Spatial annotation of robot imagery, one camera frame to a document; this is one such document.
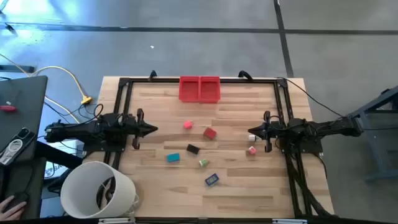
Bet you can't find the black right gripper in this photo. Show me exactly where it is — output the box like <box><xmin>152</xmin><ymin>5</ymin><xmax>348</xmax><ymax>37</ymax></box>
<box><xmin>248</xmin><ymin>111</ymin><xmax>289</xmax><ymax>153</ymax></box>

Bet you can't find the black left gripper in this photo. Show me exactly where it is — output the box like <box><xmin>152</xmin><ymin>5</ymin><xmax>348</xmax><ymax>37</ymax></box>
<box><xmin>126</xmin><ymin>108</ymin><xmax>159</xmax><ymax>150</ymax></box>

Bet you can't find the dark red wall charger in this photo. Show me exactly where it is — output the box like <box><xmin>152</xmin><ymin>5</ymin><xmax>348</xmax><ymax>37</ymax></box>
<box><xmin>203</xmin><ymin>127</ymin><xmax>218</xmax><ymax>140</ymax></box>

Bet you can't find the blue rectangular box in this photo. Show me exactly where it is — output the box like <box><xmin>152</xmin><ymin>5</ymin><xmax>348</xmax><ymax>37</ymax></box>
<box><xmin>204</xmin><ymin>173</ymin><xmax>220</xmax><ymax>187</ymax></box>

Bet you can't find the red plastic basket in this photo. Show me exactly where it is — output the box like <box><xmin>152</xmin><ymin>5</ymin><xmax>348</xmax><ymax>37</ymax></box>
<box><xmin>198</xmin><ymin>76</ymin><xmax>221</xmax><ymax>103</ymax></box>
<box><xmin>178</xmin><ymin>76</ymin><xmax>201</xmax><ymax>103</ymax></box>

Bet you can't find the dark grey side desk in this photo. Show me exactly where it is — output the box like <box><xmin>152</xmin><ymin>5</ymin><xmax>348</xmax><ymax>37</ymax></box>
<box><xmin>0</xmin><ymin>75</ymin><xmax>49</xmax><ymax>162</ymax></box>

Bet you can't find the black smartphone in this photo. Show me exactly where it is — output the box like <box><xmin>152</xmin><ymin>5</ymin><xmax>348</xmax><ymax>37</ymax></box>
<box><xmin>0</xmin><ymin>126</ymin><xmax>37</xmax><ymax>166</ymax></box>

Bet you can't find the black flat bar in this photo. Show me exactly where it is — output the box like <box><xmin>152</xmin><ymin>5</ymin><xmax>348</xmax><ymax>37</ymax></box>
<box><xmin>0</xmin><ymin>64</ymin><xmax>35</xmax><ymax>74</ymax></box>

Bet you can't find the black computer mouse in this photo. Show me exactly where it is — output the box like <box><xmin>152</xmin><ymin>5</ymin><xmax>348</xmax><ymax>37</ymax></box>
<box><xmin>6</xmin><ymin>192</ymin><xmax>29</xmax><ymax>212</ymax></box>

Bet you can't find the person's hand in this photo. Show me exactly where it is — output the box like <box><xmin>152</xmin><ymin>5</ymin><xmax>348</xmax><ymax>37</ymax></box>
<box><xmin>0</xmin><ymin>195</ymin><xmax>27</xmax><ymax>222</ymax></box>

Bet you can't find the black aluminium table frame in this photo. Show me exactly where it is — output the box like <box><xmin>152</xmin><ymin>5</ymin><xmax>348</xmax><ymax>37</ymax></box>
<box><xmin>102</xmin><ymin>77</ymin><xmax>335</xmax><ymax>218</ymax></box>

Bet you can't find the thin black cable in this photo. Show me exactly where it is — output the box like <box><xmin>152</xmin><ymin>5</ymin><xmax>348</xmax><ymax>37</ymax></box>
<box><xmin>275</xmin><ymin>77</ymin><xmax>345</xmax><ymax>118</ymax></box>

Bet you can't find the silver bracket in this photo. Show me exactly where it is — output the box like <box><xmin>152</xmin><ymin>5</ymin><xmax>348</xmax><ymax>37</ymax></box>
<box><xmin>272</xmin><ymin>218</ymin><xmax>308</xmax><ymax>224</ymax></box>
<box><xmin>98</xmin><ymin>218</ymin><xmax>136</xmax><ymax>224</ymax></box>

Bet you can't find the grey blue metal table frame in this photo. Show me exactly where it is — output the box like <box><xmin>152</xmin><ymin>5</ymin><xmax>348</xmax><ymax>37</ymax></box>
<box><xmin>346</xmin><ymin>85</ymin><xmax>398</xmax><ymax>183</ymax></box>

